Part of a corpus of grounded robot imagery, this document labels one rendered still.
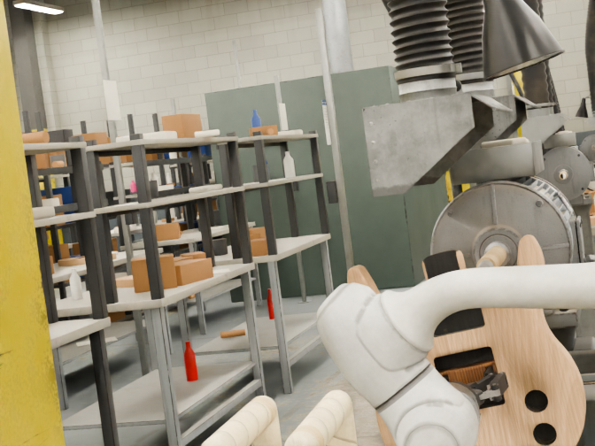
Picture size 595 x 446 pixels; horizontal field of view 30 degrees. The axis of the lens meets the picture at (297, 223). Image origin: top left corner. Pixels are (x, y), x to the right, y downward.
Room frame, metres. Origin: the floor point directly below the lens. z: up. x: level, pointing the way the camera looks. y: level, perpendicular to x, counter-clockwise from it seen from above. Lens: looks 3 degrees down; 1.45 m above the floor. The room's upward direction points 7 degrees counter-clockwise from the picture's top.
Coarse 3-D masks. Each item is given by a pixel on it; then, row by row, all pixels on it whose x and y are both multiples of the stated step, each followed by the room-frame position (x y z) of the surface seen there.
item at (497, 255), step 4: (492, 248) 1.91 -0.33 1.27; (496, 248) 1.91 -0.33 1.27; (500, 248) 1.93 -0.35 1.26; (488, 252) 1.85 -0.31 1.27; (492, 252) 1.84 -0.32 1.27; (496, 252) 1.86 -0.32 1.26; (500, 252) 1.89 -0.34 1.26; (504, 252) 1.92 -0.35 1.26; (484, 256) 1.80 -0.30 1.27; (488, 256) 1.79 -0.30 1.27; (492, 256) 1.81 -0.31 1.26; (496, 256) 1.82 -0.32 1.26; (500, 256) 1.86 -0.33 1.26; (504, 256) 1.90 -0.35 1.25; (480, 260) 1.78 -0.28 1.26; (492, 260) 1.77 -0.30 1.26; (496, 260) 1.79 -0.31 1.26; (500, 260) 1.84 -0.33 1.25; (504, 260) 1.92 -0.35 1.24; (476, 264) 1.78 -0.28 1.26; (496, 264) 1.78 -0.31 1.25; (500, 264) 1.85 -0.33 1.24
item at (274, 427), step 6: (276, 414) 1.17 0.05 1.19; (276, 420) 1.17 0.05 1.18; (270, 426) 1.16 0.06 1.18; (276, 426) 1.17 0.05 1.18; (264, 432) 1.16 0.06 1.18; (270, 432) 1.16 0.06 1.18; (276, 432) 1.16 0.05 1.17; (258, 438) 1.16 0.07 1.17; (264, 438) 1.16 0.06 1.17; (270, 438) 1.16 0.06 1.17; (276, 438) 1.16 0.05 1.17; (252, 444) 1.17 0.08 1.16; (258, 444) 1.16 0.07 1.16; (264, 444) 1.16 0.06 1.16; (270, 444) 1.16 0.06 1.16; (276, 444) 1.16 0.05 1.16
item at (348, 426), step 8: (352, 408) 1.16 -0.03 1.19; (352, 416) 1.15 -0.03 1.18; (344, 424) 1.14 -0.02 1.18; (352, 424) 1.15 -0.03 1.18; (336, 432) 1.14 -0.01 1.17; (344, 432) 1.14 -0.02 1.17; (352, 432) 1.15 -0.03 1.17; (336, 440) 1.14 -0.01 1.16; (344, 440) 1.14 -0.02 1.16; (352, 440) 1.14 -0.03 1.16
